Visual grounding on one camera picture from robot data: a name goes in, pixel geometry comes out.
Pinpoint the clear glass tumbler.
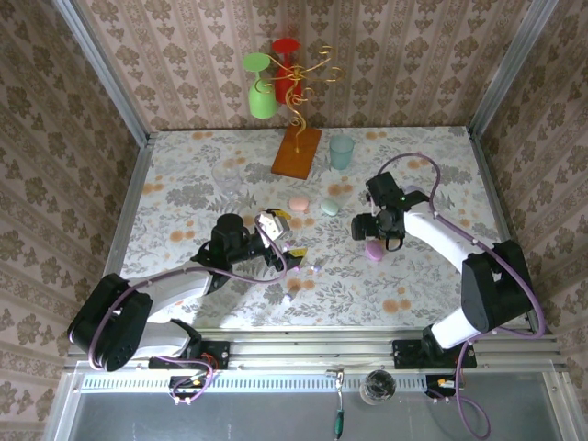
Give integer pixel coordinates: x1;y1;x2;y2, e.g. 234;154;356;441
209;159;243;198

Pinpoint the teal plastic cup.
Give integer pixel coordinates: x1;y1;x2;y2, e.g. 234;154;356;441
328;134;356;172

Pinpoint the green wine glass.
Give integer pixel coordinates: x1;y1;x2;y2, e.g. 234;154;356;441
242;51;280;120

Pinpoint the black power connector block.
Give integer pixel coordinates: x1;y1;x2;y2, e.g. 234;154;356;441
424;374;460;400
167;374;215;400

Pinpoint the clear glass jar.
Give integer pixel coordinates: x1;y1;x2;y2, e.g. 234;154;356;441
360;368;398;407

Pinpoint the red wine glass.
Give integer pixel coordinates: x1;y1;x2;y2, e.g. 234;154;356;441
270;38;304;106

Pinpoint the gold wire glass holder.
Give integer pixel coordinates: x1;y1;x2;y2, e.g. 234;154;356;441
255;44;345;181

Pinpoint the aluminium table side rail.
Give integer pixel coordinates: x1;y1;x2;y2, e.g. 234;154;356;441
63;131;156;359
467;126;560;341

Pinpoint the slotted grey cable duct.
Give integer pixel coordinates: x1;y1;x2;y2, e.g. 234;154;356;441
78;372;463;392

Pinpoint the aluminium frame corner post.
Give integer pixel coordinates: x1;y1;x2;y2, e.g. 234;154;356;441
49;0;152;148
467;0;560;139

